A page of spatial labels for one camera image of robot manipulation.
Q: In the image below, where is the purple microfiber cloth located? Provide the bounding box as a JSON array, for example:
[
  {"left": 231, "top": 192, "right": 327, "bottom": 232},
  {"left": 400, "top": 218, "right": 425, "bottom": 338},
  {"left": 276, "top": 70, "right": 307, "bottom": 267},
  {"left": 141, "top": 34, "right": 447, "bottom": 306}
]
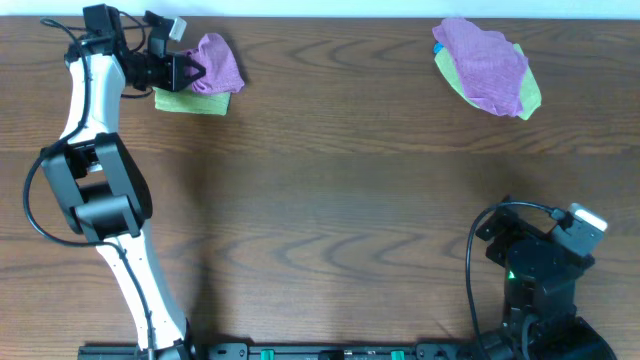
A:
[{"left": 184, "top": 33, "right": 245, "bottom": 96}]

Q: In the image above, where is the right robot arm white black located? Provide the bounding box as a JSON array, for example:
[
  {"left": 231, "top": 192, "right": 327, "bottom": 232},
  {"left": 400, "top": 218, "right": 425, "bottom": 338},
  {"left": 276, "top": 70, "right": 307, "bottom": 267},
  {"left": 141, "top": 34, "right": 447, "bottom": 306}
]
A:
[{"left": 468, "top": 197, "right": 615, "bottom": 359}]

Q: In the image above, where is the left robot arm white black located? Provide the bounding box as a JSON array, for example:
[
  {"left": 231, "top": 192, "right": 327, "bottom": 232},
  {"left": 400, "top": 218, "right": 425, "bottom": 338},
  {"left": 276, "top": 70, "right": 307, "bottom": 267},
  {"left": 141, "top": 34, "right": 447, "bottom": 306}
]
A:
[{"left": 34, "top": 39, "right": 206, "bottom": 359}]

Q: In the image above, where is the folded green cloth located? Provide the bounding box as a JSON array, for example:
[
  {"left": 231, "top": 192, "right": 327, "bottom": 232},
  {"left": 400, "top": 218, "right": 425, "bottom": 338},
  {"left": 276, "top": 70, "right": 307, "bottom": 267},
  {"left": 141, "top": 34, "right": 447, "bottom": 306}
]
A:
[{"left": 153, "top": 87, "right": 231, "bottom": 116}]

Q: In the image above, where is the crumpled purple cloth on pile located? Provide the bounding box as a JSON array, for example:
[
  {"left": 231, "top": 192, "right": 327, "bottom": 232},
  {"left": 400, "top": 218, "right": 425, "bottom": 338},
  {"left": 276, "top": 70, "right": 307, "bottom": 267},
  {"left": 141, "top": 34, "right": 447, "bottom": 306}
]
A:
[{"left": 433, "top": 18, "right": 528, "bottom": 117}]

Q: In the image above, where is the right black camera cable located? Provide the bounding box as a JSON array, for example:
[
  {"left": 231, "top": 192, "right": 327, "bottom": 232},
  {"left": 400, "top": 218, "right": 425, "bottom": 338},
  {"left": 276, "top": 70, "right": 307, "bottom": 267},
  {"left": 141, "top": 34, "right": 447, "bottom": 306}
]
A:
[{"left": 464, "top": 200, "right": 566, "bottom": 360}]

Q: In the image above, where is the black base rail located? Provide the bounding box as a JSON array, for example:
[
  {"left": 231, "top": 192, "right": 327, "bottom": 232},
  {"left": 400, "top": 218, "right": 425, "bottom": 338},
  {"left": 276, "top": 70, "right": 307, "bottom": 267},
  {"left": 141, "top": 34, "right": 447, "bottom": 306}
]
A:
[{"left": 77, "top": 341, "right": 481, "bottom": 360}]

